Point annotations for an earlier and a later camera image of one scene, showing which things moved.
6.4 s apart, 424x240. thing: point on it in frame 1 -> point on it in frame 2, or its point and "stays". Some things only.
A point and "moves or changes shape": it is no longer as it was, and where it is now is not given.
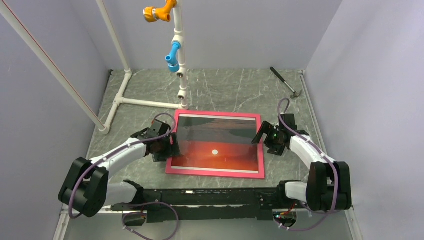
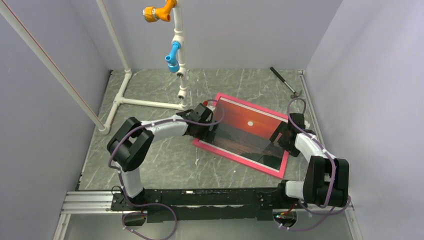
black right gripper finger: [265, 126] -> [285, 126]
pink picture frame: [257, 138] -> [238, 156]
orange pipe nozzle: [151, 14] stays
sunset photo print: [214, 143] moves or changes shape
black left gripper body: [165, 149] -> [204, 134]
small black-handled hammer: [295, 94] stays
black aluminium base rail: [175, 205] stays
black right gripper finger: [256, 139] -> [276, 136]
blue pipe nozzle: [173, 64] stays
